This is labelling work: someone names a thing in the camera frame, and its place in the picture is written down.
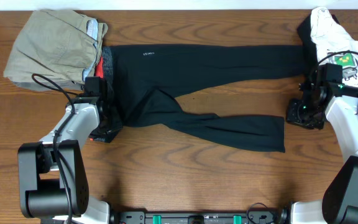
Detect black leggings red waistband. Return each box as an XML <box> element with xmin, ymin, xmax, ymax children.
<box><xmin>99</xmin><ymin>44</ymin><xmax>306</xmax><ymax>152</ymax></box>

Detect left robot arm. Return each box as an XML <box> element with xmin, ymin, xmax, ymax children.
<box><xmin>17</xmin><ymin>93</ymin><xmax>116</xmax><ymax>223</ymax></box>

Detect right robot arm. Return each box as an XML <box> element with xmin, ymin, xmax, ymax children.
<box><xmin>287</xmin><ymin>83</ymin><xmax>358</xmax><ymax>223</ymax></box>

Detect black white t-shirt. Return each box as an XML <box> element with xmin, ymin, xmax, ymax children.
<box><xmin>298</xmin><ymin>7</ymin><xmax>358</xmax><ymax>89</ymax></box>

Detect folded khaki pants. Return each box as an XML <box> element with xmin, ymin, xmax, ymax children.
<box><xmin>3</xmin><ymin>9</ymin><xmax>108</xmax><ymax>91</ymax></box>

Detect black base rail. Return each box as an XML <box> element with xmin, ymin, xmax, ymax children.
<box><xmin>109</xmin><ymin>203</ymin><xmax>290</xmax><ymax>224</ymax></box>

